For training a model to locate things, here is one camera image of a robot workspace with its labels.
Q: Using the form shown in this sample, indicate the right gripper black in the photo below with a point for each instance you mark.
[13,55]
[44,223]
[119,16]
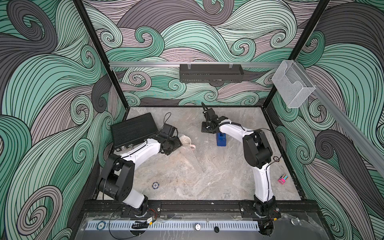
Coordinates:
[202,128]

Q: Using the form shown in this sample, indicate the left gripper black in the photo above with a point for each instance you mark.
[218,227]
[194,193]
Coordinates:
[177,144]

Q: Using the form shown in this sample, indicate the pink ceramic mug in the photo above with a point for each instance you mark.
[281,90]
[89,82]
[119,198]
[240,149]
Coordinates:
[187,142]

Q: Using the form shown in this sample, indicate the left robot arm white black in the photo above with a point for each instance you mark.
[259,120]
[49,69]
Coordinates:
[117,177]

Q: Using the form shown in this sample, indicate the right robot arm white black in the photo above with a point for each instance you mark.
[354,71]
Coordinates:
[257,153]

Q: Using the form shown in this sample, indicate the blue box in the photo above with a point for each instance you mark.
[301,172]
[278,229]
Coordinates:
[221,139]

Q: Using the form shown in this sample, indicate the black ribbed case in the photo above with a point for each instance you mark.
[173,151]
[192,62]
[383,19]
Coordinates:
[133,131]

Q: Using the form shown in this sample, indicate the pink small box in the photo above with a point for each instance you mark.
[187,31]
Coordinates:
[282,180]

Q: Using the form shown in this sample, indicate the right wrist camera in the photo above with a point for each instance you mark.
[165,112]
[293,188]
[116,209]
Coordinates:
[210,115]

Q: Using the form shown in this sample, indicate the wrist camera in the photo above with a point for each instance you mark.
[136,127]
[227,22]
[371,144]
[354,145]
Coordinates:
[167,131]
[210,115]

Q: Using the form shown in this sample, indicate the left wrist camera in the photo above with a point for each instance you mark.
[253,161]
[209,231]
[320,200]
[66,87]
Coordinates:
[167,131]

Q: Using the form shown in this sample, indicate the black wall tray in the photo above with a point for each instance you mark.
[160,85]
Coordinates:
[211,73]

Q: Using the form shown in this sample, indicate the white slotted cable duct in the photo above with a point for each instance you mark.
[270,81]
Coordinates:
[175,226]

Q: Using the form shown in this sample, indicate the clear acrylic wall holder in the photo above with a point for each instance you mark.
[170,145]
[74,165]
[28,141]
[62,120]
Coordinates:
[293,83]

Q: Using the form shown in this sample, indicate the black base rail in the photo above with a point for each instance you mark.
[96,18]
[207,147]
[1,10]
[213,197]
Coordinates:
[244,208]

